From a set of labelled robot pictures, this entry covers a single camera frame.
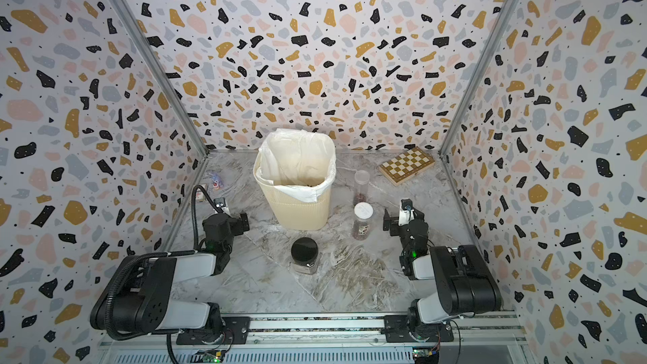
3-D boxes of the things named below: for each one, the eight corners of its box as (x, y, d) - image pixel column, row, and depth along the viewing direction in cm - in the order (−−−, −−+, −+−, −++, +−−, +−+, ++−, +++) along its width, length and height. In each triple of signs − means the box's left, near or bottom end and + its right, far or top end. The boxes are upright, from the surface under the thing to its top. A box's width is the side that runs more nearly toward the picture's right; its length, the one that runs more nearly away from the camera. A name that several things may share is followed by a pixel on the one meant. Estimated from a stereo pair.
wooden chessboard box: (395, 187, 110) (396, 184, 108) (376, 169, 117) (376, 165, 115) (434, 164, 120) (436, 160, 118) (414, 148, 127) (415, 144, 125)
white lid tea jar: (352, 241, 95) (355, 218, 82) (352, 226, 99) (354, 201, 86) (369, 241, 95) (374, 218, 82) (367, 226, 99) (372, 201, 86)
